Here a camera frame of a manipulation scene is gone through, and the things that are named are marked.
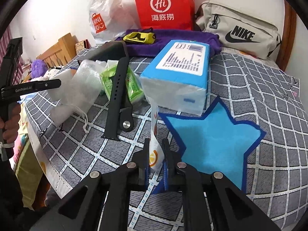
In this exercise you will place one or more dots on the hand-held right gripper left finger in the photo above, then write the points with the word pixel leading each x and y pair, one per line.
pixel 145 164

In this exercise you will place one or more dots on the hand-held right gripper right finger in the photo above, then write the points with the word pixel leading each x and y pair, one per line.
pixel 166 173

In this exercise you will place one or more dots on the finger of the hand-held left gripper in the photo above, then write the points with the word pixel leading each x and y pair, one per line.
pixel 49 84

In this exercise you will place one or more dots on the white orange print sachet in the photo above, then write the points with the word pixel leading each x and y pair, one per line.
pixel 154 149

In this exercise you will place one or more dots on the blue felt star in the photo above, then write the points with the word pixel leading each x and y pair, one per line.
pixel 211 137

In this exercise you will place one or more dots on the bright green tissue pack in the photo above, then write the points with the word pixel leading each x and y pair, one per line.
pixel 133 86

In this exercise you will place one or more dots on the person's left hand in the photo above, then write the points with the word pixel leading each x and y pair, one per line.
pixel 12 125

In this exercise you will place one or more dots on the white fluffy plush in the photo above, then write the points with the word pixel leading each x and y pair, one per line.
pixel 41 78

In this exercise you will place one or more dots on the purple plush toy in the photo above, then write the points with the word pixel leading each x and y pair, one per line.
pixel 37 67

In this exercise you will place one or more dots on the pink striped curtain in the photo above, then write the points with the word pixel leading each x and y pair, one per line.
pixel 6 35

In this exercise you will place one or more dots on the wooden headboard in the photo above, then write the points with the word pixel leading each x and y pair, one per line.
pixel 65 45

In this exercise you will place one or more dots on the patterned cardboard box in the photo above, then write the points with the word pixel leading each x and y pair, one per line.
pixel 80 46

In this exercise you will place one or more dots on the white loose tissue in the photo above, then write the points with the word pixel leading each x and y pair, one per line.
pixel 107 64

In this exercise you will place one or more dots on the dark green box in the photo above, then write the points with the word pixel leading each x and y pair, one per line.
pixel 108 50

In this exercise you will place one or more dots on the yellow patterned quilt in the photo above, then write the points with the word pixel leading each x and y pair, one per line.
pixel 26 168

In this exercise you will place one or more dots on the blue tissue pack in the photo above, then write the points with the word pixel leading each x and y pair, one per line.
pixel 173 77

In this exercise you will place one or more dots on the white plastic shopping bag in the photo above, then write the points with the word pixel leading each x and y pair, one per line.
pixel 108 4

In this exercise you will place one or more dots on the yellow black pouch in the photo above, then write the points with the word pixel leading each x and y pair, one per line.
pixel 137 37

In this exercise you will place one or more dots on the purple towel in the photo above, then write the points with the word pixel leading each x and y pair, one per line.
pixel 144 48

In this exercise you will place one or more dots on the grey checked bedsheet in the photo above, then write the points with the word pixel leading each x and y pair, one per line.
pixel 240 81

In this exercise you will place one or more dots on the beige sling bag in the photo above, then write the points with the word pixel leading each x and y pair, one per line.
pixel 235 19

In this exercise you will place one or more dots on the brown wooden post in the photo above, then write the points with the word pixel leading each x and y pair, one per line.
pixel 287 33

